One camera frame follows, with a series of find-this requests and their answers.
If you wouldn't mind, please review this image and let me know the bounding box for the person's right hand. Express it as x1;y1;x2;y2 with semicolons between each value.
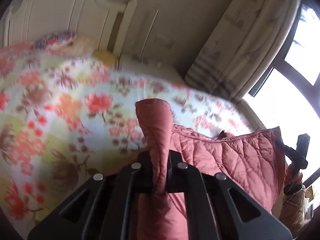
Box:
285;165;304;190

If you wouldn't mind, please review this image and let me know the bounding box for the white bedside table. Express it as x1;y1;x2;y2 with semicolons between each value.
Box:
117;54;185;83

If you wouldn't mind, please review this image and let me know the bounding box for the colourful patterned pillow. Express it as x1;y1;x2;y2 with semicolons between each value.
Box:
31;31;77;50

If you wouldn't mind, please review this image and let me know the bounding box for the wall socket panel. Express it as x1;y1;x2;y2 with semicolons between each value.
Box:
154;34;175;48

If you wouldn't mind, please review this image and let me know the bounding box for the dark framed window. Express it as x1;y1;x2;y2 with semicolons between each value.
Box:
244;0;320;155

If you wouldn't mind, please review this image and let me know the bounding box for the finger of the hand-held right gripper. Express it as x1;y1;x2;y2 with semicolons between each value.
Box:
274;139;298;157

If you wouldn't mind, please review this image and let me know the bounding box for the printed beige curtain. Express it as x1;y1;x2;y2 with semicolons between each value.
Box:
185;0;303;100

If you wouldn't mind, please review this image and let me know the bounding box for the floral bed sheet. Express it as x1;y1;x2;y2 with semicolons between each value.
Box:
0;42;263;240

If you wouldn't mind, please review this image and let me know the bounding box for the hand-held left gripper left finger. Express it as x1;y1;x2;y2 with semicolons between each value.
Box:
27;151;153;240

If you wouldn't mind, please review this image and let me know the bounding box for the beige window sill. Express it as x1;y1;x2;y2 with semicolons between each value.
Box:
235;97;278;133

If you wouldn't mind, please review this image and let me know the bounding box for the pink quilted jacket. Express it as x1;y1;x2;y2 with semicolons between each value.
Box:
135;99;287;240

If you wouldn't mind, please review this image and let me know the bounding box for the yellow pillow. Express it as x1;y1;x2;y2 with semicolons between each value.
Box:
92;50;118;68

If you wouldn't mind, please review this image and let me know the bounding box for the thin white pole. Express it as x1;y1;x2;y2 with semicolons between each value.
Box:
139;9;160;58

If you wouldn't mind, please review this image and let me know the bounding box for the white wooden headboard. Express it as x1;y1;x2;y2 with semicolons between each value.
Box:
4;0;140;55

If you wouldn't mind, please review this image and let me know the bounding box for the beige pillow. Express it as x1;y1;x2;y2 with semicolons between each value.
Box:
47;36;97;57

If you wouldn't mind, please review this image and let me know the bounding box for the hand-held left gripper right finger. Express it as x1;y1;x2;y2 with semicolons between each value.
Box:
166;150;293;240

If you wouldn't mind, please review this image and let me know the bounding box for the person's right forearm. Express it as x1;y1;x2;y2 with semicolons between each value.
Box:
279;184;309;238

